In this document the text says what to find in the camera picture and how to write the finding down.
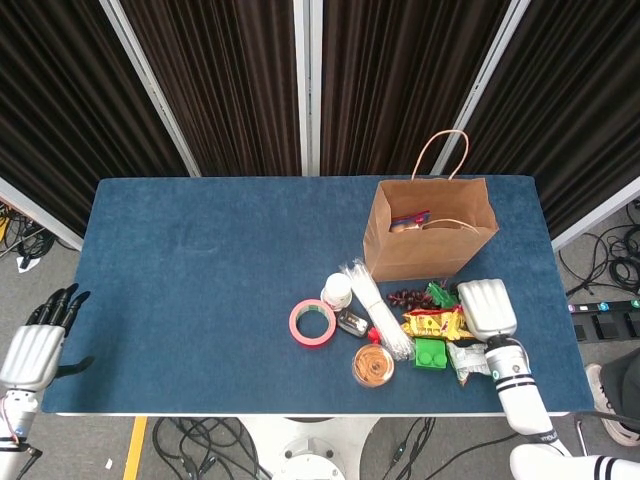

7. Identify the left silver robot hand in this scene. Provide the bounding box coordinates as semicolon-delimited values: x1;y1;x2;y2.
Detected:
0;283;96;394

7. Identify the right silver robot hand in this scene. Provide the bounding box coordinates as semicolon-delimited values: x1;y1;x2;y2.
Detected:
457;278;519;343

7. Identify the white wrapper packet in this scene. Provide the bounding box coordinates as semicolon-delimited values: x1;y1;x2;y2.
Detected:
446;340;490;387

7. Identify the yellow cracker snack package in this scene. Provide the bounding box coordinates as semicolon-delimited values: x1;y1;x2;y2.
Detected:
401;305;476;342

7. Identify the dark purple grapes bunch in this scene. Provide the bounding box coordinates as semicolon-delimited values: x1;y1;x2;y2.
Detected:
387;288;434;310

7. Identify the blue snack packet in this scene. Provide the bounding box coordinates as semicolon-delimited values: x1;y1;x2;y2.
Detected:
390;209;431;234

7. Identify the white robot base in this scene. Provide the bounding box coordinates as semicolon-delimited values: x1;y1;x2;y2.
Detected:
234;415;384;480

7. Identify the brown paper shopping bag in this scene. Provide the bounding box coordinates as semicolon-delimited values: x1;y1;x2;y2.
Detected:
363;129;500;284

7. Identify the green toy brick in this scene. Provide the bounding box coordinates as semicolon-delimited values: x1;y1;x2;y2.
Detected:
412;337;448;372

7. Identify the black foot pedal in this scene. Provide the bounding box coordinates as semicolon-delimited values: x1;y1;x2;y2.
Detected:
572;313;640;344

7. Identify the clear tub of rubber bands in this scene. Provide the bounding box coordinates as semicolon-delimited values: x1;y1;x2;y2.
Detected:
350;343;397;389

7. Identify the black rectangular tin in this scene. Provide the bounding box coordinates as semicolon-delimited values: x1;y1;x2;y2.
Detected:
336;309;372;338

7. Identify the white printed paper cup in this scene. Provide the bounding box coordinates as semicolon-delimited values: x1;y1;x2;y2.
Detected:
320;272;354;310

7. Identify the dark trouser leg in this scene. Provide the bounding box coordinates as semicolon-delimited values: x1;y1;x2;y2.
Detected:
598;347;640;419

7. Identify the blue velvet tablecloth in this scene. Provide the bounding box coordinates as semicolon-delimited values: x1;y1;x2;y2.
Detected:
39;175;596;416

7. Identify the red tape roll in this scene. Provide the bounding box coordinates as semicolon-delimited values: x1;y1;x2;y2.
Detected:
288;298;338;348

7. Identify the black pleated curtain panel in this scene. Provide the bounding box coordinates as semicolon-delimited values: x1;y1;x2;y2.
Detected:
0;0;194;239
319;0;512;177
457;0;640;236
121;0;302;177

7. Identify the white cable tie bundle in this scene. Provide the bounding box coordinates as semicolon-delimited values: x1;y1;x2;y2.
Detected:
338;257;416;362

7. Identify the black floor cable tangle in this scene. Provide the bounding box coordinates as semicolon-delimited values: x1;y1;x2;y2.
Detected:
369;417;454;480
151;417;274;480
558;199;640;297
0;199;57;261

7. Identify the white frame post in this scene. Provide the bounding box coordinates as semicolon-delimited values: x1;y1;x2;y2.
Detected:
292;0;322;177
98;0;202;177
551;175;640;252
430;0;532;177
0;175;85;251

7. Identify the white table frame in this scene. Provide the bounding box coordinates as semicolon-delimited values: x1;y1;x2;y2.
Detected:
53;410;571;420

